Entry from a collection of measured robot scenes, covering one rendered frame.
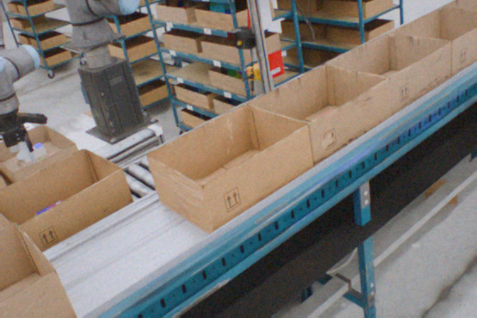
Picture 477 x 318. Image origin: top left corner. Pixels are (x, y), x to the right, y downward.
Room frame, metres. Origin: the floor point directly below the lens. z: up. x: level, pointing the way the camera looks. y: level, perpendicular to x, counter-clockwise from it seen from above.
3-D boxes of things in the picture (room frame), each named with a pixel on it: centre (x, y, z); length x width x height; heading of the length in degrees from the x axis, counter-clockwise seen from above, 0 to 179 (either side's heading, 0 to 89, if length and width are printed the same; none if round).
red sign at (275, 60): (2.47, -0.14, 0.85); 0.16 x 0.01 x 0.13; 126
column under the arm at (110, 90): (2.31, 0.62, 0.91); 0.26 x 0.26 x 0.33; 40
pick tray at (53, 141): (2.06, 0.97, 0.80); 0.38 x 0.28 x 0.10; 38
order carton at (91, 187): (1.54, 0.70, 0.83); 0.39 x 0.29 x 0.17; 130
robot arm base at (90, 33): (2.31, 0.63, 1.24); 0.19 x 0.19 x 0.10
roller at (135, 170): (1.71, 0.38, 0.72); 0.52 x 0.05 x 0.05; 36
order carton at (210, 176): (1.37, 0.08, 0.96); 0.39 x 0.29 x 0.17; 126
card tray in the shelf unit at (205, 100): (3.54, 0.27, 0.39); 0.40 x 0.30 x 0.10; 37
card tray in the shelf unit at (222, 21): (3.15, -0.01, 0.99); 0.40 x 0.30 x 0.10; 33
